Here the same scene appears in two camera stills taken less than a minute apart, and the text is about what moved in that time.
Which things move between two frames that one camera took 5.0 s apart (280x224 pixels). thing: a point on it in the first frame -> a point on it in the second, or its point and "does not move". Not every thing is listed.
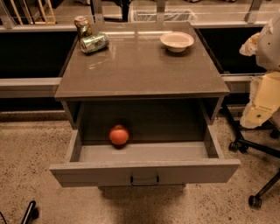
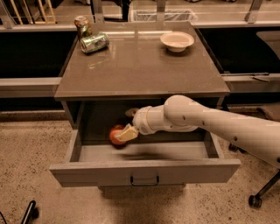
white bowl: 177,41 does not move
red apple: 119,136 does not move
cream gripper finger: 248,46 -> 131,112
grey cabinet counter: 136,82 does not move
